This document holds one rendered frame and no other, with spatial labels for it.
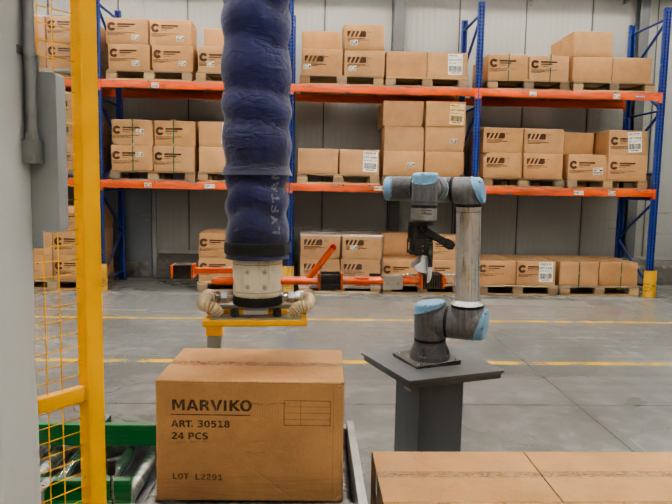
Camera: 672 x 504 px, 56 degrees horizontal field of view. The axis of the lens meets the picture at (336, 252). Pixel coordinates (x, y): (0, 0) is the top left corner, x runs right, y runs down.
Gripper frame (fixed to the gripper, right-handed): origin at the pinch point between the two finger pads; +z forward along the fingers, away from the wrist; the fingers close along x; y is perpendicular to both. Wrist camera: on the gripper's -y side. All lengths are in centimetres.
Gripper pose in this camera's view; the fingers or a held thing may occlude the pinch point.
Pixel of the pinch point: (427, 278)
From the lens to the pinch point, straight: 223.0
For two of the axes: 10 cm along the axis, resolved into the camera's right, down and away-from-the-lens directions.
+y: -10.0, -0.2, -0.4
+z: -0.2, 10.0, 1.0
